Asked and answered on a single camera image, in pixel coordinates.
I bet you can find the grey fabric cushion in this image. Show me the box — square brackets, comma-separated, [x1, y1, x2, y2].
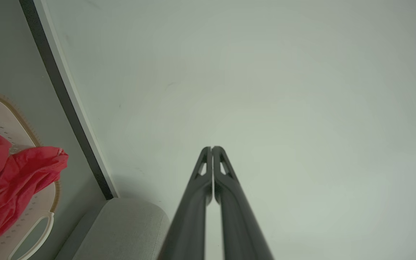
[55, 198, 171, 260]

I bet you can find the white perforated laundry basket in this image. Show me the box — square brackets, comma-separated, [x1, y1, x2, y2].
[0, 88, 62, 260]

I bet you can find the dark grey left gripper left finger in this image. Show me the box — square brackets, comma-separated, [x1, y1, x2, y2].
[157, 146, 213, 260]

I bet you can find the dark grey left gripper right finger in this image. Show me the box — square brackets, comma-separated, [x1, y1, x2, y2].
[212, 146, 274, 260]

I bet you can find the red clothing item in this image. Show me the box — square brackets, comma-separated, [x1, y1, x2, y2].
[0, 125, 69, 246]

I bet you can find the black and white baseboard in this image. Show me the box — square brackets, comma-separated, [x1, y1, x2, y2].
[19, 0, 120, 200]

